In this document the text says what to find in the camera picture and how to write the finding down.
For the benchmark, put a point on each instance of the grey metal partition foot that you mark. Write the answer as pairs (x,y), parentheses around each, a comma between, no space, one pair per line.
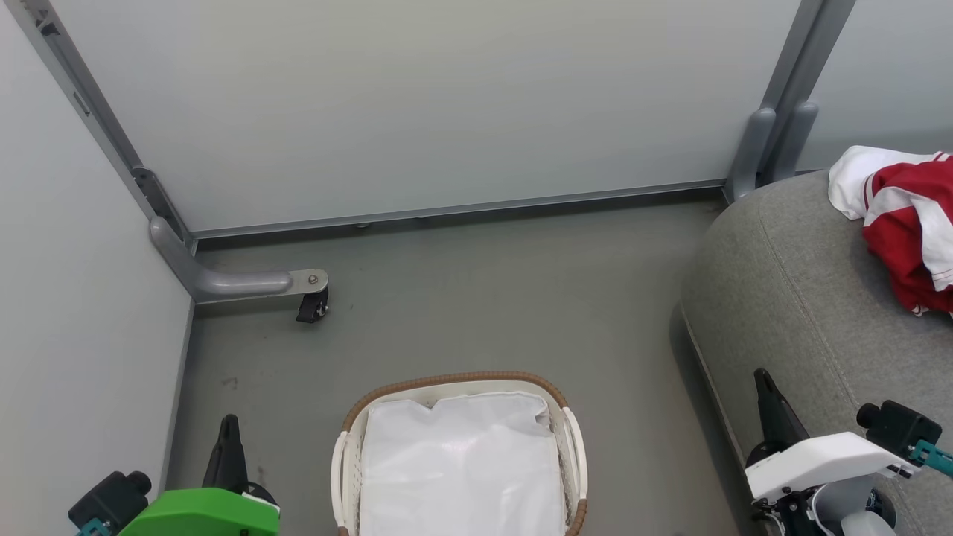
(238,283)

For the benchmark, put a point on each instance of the white basket liner cloth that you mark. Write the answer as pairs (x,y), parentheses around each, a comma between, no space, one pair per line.
(461,469)

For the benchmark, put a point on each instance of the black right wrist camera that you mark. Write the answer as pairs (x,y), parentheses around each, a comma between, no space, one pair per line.
(897,428)

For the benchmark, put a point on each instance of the white basket with brown rim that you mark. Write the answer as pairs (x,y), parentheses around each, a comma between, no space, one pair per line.
(573,461)

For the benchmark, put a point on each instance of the slanted grey partition post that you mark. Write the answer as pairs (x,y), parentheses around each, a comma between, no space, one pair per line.
(89,104)

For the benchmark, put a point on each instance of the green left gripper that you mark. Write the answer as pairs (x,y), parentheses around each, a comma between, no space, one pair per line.
(201,514)

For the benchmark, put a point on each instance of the grey fabric sofa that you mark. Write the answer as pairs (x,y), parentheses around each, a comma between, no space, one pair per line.
(804,298)

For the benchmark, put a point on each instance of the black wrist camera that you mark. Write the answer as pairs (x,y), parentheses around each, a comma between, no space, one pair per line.
(112,499)
(897,428)

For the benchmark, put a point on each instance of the grey partition bottom rail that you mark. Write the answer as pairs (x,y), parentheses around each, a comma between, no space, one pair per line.
(461,208)

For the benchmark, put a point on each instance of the red and white jersey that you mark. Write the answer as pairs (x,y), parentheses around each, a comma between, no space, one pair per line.
(908,223)

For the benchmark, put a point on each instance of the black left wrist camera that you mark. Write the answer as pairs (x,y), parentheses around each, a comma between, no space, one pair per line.
(112,499)

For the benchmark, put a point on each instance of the grey double partition post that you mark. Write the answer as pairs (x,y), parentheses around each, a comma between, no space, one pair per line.
(789,89)

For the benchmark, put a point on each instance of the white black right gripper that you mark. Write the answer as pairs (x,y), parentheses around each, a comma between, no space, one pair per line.
(819,461)

